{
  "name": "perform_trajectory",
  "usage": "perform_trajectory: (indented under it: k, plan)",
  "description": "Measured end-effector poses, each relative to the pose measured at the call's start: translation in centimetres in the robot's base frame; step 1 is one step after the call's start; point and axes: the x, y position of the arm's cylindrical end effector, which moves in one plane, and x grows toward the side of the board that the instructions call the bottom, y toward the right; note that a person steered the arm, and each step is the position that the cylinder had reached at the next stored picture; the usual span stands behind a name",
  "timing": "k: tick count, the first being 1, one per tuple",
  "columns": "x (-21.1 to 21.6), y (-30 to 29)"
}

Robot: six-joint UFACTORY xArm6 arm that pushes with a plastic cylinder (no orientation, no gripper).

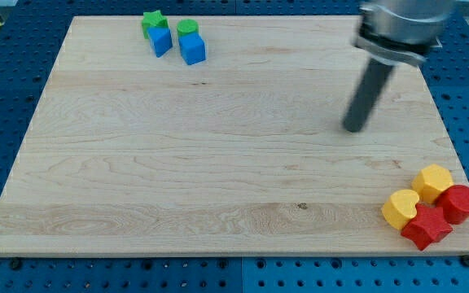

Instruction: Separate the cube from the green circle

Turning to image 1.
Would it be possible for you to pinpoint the green cylinder block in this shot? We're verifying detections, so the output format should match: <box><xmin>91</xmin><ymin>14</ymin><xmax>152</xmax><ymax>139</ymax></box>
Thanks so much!
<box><xmin>177</xmin><ymin>19</ymin><xmax>199</xmax><ymax>37</ymax></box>

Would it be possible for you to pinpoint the green star block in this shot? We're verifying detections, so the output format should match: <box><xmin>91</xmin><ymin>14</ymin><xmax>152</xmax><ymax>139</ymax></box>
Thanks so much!
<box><xmin>141</xmin><ymin>10</ymin><xmax>169</xmax><ymax>39</ymax></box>

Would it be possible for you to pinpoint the red cylinder block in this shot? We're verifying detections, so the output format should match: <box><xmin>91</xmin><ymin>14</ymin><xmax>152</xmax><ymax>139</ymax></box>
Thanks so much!
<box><xmin>436</xmin><ymin>185</ymin><xmax>469</xmax><ymax>225</ymax></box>

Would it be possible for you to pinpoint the yellow hexagon block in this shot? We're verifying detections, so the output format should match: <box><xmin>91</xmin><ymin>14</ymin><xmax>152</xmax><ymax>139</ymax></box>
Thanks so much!
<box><xmin>411</xmin><ymin>164</ymin><xmax>454</xmax><ymax>204</ymax></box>

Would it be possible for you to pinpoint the wooden board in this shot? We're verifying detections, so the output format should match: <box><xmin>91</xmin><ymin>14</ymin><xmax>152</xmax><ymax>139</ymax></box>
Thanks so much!
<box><xmin>0</xmin><ymin>16</ymin><xmax>467</xmax><ymax>258</ymax></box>

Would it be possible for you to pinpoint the blue cube block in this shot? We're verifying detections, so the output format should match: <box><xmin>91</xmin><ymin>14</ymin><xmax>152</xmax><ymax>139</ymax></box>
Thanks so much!
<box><xmin>178</xmin><ymin>33</ymin><xmax>206</xmax><ymax>65</ymax></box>

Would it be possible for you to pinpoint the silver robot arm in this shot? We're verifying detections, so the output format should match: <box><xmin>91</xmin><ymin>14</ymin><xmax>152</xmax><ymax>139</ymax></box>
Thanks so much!
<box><xmin>353</xmin><ymin>0</ymin><xmax>455</xmax><ymax>67</ymax></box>

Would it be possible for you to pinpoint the blue wedge block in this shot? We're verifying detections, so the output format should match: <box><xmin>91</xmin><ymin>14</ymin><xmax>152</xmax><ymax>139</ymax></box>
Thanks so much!
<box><xmin>147</xmin><ymin>27</ymin><xmax>173</xmax><ymax>58</ymax></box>

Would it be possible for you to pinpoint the yellow heart block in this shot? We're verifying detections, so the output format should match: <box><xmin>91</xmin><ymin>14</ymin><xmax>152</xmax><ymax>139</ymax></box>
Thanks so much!
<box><xmin>381</xmin><ymin>189</ymin><xmax>419</xmax><ymax>230</ymax></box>

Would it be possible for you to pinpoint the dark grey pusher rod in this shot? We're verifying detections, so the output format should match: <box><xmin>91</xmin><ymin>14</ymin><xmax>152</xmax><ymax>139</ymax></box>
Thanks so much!
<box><xmin>342</xmin><ymin>59</ymin><xmax>394</xmax><ymax>133</ymax></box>

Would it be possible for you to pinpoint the red star block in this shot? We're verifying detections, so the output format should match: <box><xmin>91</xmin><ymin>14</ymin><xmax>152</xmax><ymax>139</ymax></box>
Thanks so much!
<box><xmin>401</xmin><ymin>203</ymin><xmax>454</xmax><ymax>251</ymax></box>

